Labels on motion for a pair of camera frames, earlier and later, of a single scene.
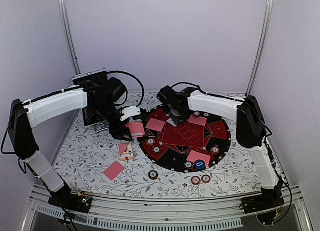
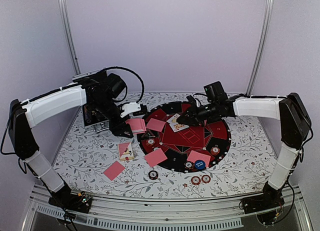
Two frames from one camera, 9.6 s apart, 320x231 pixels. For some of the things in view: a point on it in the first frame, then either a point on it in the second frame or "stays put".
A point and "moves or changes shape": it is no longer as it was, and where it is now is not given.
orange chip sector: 215,151 stays put
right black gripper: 177,120 to 192,117
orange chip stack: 195,180 stays put
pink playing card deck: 137,130 moves or changes shape
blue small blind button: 199,164 stays put
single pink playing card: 155,124 stays put
